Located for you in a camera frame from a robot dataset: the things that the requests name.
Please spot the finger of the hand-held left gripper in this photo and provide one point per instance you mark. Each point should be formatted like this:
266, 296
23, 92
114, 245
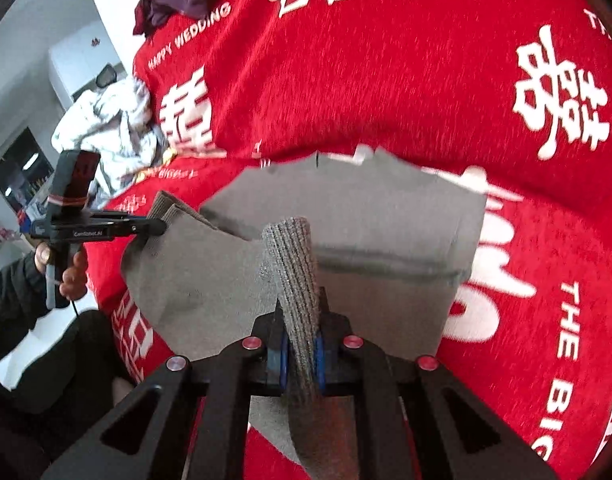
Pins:
148, 225

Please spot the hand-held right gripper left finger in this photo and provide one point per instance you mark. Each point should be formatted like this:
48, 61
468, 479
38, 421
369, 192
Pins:
281, 360

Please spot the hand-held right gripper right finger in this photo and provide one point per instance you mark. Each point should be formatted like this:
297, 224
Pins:
320, 360

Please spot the grey knit sweater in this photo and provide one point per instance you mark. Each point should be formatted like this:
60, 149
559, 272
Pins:
386, 220

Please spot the person's left forearm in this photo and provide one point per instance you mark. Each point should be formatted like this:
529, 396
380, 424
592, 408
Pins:
11, 300

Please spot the pile of pale grey clothes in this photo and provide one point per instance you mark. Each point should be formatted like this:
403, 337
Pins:
111, 125

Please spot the person's left hand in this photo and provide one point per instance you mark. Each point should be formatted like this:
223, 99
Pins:
73, 275

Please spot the black office chair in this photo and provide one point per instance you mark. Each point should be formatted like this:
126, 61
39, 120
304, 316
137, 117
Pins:
105, 77

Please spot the person's dark pants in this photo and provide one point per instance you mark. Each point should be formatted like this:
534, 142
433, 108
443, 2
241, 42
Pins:
51, 400

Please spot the red printed blanket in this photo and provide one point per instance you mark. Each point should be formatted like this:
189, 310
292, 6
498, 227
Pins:
386, 75

